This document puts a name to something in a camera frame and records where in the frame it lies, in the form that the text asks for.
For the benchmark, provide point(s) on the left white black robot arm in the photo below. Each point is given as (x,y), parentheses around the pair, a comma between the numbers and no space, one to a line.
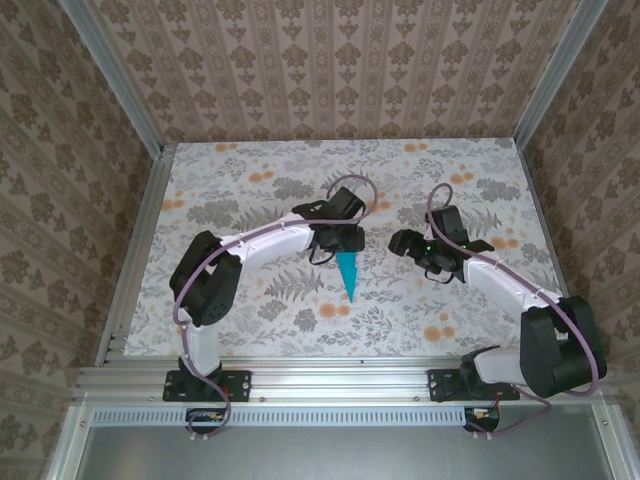
(270,240)

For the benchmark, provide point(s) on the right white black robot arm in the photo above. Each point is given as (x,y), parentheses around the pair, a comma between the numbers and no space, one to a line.
(500,285)

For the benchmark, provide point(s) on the floral patterned table mat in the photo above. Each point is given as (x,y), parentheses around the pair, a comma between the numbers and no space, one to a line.
(400,165)

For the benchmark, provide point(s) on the small black wiring box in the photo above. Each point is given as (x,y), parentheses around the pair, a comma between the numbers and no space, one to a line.
(482,420)

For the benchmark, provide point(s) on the aluminium side rail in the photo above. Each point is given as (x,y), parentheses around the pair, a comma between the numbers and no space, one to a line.
(548,237)
(145,230)

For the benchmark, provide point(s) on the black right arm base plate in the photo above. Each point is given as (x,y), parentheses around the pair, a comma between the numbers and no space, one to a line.
(440,385)

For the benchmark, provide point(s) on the aluminium mounting rail beam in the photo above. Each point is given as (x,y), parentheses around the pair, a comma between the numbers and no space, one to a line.
(340,382)

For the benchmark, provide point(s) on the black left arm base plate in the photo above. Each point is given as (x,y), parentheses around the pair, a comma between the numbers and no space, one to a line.
(240,385)

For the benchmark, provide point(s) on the aluminium frame post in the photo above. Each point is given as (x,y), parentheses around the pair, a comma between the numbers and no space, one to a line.
(115,80)
(560,70)

